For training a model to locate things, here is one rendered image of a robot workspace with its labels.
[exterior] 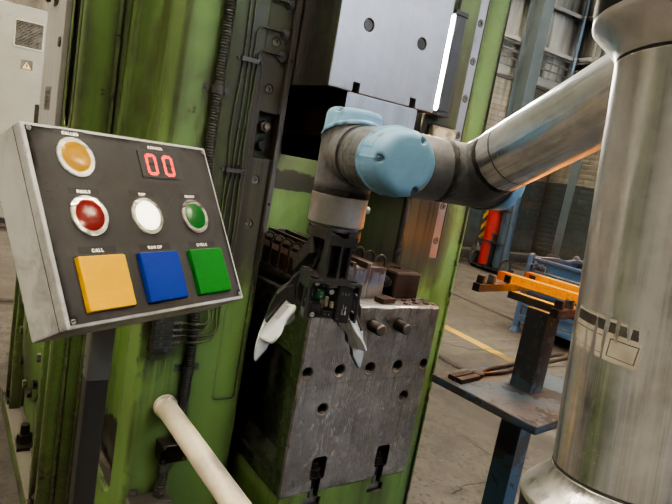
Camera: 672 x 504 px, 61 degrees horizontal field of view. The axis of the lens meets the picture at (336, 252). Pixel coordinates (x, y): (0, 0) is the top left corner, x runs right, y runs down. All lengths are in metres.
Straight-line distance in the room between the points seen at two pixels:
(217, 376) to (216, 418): 0.11
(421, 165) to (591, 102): 0.18
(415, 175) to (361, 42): 0.68
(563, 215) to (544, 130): 9.94
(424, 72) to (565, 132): 0.81
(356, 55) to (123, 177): 0.57
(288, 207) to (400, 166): 1.15
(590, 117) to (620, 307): 0.27
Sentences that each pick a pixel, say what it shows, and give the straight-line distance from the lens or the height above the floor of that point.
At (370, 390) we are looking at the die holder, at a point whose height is 0.71.
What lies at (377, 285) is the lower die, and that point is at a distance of 1.38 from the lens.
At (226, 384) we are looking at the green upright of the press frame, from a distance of 1.43.
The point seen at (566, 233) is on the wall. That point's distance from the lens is 10.47.
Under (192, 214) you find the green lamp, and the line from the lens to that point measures 0.98.
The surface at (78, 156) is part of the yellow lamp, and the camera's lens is 0.88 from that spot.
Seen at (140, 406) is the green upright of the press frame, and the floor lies 0.62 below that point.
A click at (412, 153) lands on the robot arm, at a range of 0.62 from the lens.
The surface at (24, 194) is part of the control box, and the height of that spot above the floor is 1.11.
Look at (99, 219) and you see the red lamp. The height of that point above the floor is 1.09.
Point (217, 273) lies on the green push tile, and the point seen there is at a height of 1.00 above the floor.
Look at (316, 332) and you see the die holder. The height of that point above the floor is 0.86.
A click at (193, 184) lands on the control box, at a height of 1.14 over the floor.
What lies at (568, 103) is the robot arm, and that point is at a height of 1.31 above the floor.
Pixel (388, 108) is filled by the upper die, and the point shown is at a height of 1.35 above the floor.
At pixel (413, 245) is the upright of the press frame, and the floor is 1.03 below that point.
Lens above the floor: 1.22
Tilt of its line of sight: 9 degrees down
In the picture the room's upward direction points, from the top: 10 degrees clockwise
